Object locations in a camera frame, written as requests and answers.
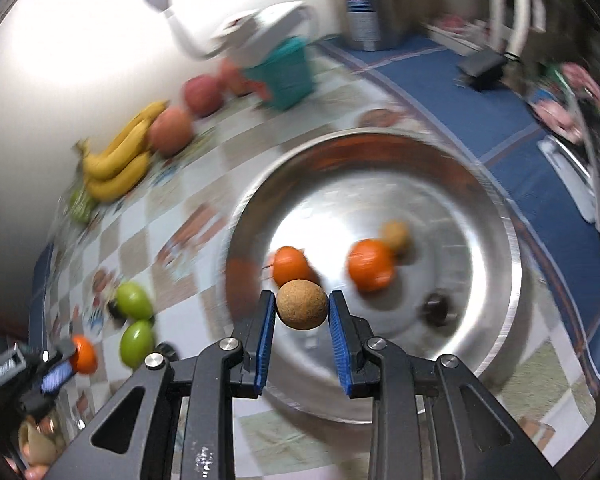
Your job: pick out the banana bunch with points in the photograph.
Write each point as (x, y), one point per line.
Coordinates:
(125, 170)

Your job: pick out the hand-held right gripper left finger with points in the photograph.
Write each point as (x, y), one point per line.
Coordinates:
(266, 340)

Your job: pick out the white chair frame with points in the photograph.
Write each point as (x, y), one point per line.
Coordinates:
(500, 10)

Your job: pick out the person's left hand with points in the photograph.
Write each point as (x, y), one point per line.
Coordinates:
(35, 442)

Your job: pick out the brown longan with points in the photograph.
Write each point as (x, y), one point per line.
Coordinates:
(396, 235)
(301, 305)

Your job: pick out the steel basin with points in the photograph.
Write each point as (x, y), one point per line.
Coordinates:
(330, 185)

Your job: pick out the dark plum with long stem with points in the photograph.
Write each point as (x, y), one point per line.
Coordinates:
(437, 307)

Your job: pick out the large green mango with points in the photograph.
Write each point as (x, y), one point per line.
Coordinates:
(135, 300)

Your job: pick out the black charger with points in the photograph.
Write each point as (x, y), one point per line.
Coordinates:
(482, 67)

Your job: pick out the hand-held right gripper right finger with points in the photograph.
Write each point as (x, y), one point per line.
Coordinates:
(341, 345)

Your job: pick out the blue striped cloth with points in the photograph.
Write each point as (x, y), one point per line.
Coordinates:
(480, 120)

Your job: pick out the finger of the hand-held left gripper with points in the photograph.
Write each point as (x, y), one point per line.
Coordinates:
(56, 375)
(55, 350)

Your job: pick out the steel thermos jug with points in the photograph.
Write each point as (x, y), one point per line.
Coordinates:
(375, 20)

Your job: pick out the teal box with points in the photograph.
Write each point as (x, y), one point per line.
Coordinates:
(285, 77)

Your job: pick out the red apple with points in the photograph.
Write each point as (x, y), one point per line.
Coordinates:
(236, 77)
(170, 130)
(204, 94)

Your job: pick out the plastic bag of green fruit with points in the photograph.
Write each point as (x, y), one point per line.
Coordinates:
(80, 207)

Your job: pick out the orange with short stem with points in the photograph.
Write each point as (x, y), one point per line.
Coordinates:
(290, 265)

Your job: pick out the white power strip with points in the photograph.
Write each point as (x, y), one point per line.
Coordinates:
(270, 25)

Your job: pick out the small green mango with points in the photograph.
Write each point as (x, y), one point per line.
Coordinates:
(136, 342)

